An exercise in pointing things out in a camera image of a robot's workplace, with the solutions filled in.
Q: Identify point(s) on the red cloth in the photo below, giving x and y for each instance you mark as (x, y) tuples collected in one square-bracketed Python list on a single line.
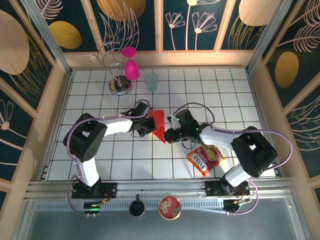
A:
[(160, 120)]

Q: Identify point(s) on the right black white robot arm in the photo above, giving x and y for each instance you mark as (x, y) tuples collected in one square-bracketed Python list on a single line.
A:
[(255, 152)]

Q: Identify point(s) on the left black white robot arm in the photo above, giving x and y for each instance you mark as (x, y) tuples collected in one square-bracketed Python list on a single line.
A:
[(85, 140)]

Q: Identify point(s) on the orange Fox's candy bag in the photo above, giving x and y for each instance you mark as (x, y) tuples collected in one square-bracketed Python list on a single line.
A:
[(206, 156)]

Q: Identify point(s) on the translucent pale blue cup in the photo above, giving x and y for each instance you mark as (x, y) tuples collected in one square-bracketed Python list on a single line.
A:
[(151, 82)]

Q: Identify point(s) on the pink wine glass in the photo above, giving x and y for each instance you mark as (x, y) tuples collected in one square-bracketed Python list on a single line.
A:
[(132, 70)]

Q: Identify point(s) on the red round floral bowl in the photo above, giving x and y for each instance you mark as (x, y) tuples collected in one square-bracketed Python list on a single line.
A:
[(169, 207)]

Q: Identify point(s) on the black mug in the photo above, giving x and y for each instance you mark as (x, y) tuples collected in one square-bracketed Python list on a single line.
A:
[(137, 208)]

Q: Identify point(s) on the black electronics box blue light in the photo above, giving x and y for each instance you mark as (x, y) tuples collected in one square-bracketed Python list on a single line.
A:
[(92, 208)]

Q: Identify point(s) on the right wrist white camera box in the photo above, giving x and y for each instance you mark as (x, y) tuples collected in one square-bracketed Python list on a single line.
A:
[(171, 118)]

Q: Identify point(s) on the aluminium table rail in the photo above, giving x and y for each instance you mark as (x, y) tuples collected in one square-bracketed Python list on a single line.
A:
[(160, 186)]

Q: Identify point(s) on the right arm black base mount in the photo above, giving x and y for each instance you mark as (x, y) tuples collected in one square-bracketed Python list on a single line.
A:
[(212, 188)]

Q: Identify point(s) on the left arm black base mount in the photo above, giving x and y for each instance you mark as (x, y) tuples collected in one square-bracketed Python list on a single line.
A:
[(108, 190)]

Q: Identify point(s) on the aluminium frame post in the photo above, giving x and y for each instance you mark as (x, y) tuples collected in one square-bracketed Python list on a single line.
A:
[(269, 37), (48, 37)]

